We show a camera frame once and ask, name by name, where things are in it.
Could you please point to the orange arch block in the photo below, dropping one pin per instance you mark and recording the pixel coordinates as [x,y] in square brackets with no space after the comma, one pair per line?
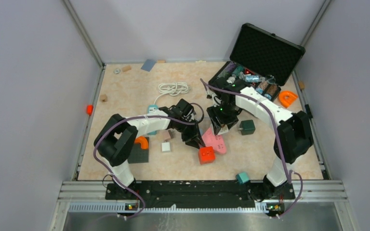
[143,142]

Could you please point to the grey blue card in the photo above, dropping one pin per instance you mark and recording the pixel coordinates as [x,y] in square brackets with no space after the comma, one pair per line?
[148,65]

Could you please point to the wooden block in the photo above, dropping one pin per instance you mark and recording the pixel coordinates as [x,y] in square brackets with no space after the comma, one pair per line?
[126,68]
[301,85]

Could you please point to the teal small plug adapter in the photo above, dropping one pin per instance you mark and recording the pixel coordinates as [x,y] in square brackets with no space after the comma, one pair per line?
[242,178]

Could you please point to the red cube socket adapter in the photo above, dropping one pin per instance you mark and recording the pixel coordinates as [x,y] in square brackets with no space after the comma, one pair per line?
[206,155]

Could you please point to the red orange clip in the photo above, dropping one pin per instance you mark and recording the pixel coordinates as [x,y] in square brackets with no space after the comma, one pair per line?
[89,109]

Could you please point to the dark green cube adapter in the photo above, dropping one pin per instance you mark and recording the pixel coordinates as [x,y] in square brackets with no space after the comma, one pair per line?
[247,127]

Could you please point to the pink triangular power strip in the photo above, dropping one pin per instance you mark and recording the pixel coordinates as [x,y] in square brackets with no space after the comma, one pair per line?
[215,141]

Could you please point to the wooden block right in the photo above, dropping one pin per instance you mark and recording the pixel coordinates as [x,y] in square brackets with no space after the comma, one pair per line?
[301,85]

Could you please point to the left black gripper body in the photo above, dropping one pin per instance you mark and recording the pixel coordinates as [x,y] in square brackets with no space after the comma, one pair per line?
[183,127]

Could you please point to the orange arch toy right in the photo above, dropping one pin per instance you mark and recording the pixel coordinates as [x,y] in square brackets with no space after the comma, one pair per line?
[286,98]

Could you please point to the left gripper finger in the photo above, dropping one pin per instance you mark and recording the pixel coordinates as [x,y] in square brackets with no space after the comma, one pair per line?
[190,138]
[197,139]

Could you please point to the teal power strip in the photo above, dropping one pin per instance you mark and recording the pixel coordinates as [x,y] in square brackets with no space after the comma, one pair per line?
[151,108]

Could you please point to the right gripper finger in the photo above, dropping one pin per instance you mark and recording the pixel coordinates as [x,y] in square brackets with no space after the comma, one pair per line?
[217,120]
[230,120]

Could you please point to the black open case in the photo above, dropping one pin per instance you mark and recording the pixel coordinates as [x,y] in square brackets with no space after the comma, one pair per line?
[262,59]

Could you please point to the dark grey building baseplate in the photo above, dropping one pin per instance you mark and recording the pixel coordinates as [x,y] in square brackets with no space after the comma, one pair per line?
[138,155]

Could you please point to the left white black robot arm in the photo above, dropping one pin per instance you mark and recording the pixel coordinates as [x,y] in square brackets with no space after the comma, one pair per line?
[114,143]

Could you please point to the white cube socket adapter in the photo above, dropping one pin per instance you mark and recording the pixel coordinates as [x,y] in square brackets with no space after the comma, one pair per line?
[225,130]

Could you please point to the pink brown charger plug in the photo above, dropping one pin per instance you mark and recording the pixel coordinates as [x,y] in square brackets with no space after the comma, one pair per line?
[167,135]

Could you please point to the small white charger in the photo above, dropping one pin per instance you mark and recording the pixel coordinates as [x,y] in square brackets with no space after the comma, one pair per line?
[166,147]

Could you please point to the wooden block top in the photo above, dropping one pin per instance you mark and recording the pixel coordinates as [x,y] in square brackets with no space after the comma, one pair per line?
[126,68]

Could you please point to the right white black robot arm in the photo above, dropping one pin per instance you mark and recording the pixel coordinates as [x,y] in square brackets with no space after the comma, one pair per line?
[293,134]

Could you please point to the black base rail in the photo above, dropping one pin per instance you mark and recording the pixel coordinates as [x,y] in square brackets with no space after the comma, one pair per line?
[200,193]

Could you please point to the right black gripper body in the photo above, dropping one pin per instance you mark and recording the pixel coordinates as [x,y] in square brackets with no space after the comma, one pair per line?
[226,109]

